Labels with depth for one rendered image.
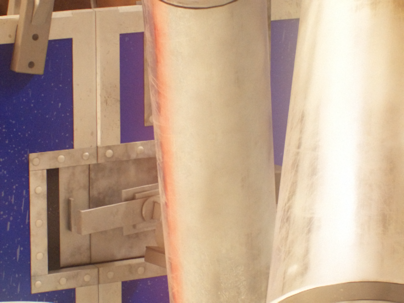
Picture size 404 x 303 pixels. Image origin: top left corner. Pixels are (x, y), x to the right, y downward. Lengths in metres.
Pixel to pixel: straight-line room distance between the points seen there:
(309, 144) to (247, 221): 0.51
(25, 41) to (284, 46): 0.26
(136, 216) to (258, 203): 0.41
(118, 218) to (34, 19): 0.20
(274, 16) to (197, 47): 0.55
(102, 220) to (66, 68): 0.14
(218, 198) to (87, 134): 0.41
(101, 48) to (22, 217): 0.16
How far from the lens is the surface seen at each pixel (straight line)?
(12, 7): 2.01
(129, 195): 2.07
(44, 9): 1.98
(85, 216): 2.04
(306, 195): 1.13
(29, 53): 1.99
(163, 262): 2.05
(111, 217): 2.06
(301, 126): 1.19
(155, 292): 2.11
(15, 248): 2.04
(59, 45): 2.02
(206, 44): 1.56
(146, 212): 2.08
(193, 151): 1.62
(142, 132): 2.07
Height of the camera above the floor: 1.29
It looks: 13 degrees down
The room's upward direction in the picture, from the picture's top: straight up
